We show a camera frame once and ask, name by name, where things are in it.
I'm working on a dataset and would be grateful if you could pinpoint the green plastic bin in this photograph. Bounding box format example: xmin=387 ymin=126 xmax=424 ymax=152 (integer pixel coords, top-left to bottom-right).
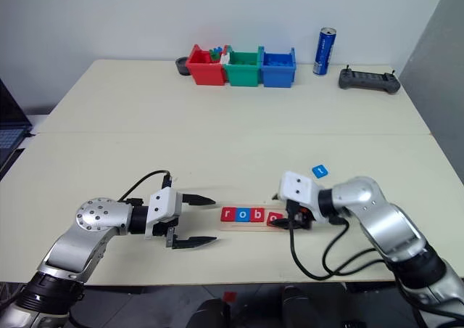
xmin=223 ymin=45 xmax=265 ymax=88

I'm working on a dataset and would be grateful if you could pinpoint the blue plastic bin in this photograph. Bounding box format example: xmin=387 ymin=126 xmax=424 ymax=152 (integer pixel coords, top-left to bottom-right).
xmin=260 ymin=46 xmax=297 ymax=89

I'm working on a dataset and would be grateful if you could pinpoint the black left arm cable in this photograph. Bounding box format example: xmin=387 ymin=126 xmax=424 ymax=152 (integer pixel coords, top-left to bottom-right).
xmin=117 ymin=169 xmax=173 ymax=202

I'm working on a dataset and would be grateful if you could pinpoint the dark laptop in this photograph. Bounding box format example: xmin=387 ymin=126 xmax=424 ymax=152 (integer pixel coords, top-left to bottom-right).
xmin=0 ymin=77 xmax=33 ymax=176

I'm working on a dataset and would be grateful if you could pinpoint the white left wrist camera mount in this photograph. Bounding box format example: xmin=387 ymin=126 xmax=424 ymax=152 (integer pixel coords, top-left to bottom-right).
xmin=144 ymin=187 xmax=183 ymax=240

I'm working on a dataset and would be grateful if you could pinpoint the dark grey remote controller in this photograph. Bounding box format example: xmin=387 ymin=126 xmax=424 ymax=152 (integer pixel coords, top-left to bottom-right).
xmin=338 ymin=64 xmax=402 ymax=95

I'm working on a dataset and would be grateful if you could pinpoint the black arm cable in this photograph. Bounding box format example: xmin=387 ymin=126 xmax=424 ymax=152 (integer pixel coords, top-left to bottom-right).
xmin=117 ymin=169 xmax=173 ymax=202
xmin=288 ymin=215 xmax=396 ymax=282

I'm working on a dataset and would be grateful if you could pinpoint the narrow dark rounded shape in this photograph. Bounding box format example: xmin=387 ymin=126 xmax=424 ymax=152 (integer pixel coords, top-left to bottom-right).
xmin=186 ymin=298 xmax=231 ymax=328

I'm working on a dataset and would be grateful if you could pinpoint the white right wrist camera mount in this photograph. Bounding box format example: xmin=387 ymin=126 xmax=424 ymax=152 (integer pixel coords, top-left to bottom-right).
xmin=277 ymin=171 xmax=324 ymax=223

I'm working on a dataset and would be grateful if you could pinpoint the wooden letter tray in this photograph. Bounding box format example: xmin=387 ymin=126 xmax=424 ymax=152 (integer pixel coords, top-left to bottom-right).
xmin=218 ymin=204 xmax=291 ymax=234

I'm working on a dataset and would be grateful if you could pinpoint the red plastic bin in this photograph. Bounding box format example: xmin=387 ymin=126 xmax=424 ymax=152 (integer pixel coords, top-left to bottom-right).
xmin=185 ymin=44 xmax=229 ymax=86

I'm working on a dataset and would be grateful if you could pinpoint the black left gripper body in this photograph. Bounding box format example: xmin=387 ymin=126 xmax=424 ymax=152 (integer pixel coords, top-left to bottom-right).
xmin=152 ymin=193 xmax=186 ymax=249

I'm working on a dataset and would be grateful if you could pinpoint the dark grey round bowl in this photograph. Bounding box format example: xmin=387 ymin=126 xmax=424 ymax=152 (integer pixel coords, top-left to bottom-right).
xmin=175 ymin=56 xmax=192 ymax=76

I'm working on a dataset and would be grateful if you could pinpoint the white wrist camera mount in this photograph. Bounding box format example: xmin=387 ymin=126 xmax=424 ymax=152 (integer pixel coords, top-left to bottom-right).
xmin=277 ymin=171 xmax=324 ymax=223
xmin=144 ymin=187 xmax=183 ymax=240

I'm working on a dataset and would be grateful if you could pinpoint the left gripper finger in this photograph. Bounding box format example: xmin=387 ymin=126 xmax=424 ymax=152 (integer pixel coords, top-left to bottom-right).
xmin=170 ymin=234 xmax=218 ymax=250
xmin=182 ymin=193 xmax=218 ymax=208

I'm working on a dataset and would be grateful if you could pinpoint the blue drink can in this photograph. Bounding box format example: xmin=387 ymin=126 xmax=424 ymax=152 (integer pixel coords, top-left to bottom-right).
xmin=312 ymin=26 xmax=338 ymax=77

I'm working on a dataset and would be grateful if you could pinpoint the broad dark rounded shape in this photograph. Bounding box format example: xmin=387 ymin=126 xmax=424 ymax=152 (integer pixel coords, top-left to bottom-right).
xmin=281 ymin=286 xmax=318 ymax=328

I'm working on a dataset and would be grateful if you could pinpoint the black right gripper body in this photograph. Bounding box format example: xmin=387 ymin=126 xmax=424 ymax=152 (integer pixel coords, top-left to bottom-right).
xmin=284 ymin=199 xmax=315 ymax=231

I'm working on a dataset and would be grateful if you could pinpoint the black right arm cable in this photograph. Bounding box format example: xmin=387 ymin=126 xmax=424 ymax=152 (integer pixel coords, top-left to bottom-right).
xmin=288 ymin=215 xmax=396 ymax=282

